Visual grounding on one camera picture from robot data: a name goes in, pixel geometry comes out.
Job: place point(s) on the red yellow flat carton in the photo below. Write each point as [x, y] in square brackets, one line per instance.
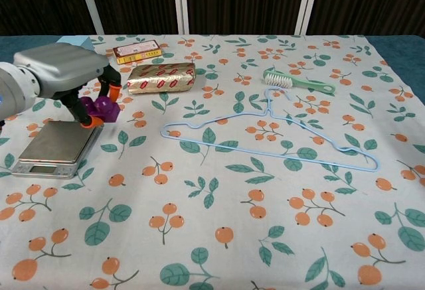
[136, 51]

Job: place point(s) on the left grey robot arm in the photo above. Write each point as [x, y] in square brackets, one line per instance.
[13, 89]

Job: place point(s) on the silver digital kitchen scale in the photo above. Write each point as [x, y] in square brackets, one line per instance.
[59, 147]

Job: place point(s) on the purple two-stud building block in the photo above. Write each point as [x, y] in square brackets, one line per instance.
[108, 109]

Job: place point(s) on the gold foil wrapped package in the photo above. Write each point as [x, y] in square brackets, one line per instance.
[161, 78]

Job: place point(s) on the floral fruit print tablecloth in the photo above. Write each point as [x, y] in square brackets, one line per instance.
[219, 184]

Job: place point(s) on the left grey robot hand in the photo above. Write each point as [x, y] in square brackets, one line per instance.
[63, 67]

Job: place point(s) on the green scrubbing brush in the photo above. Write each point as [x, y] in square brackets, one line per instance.
[292, 81]

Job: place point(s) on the white folding screen frame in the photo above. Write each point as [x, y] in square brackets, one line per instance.
[181, 1]

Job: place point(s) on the light blue cube box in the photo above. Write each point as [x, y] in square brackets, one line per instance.
[79, 40]

